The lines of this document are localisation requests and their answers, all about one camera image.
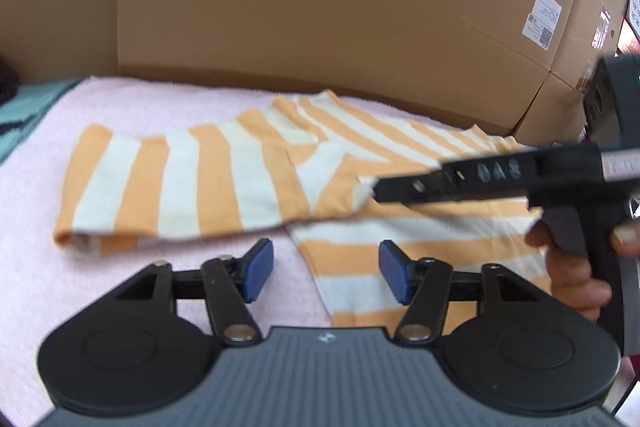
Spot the dark brown cloth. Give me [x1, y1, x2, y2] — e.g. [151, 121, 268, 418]
[0, 56, 22, 106]

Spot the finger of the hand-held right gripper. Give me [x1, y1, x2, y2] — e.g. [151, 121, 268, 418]
[372, 158, 477, 208]

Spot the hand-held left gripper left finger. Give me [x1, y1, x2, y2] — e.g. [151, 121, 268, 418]
[113, 238, 275, 346]

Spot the white shipping label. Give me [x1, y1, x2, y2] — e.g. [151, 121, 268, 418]
[522, 0, 564, 50]

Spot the teal blanket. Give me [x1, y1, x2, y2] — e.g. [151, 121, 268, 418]
[0, 77, 85, 164]

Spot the orange white striped shirt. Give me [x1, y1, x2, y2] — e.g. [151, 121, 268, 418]
[52, 89, 553, 329]

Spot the person's right hand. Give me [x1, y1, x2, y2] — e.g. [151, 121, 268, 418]
[526, 221, 640, 324]

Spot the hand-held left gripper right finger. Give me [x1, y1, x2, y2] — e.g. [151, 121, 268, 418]
[378, 240, 539, 344]

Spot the pink towel blanket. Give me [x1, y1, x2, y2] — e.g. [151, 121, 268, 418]
[0, 76, 523, 426]

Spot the large cardboard box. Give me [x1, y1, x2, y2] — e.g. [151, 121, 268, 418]
[117, 0, 589, 136]

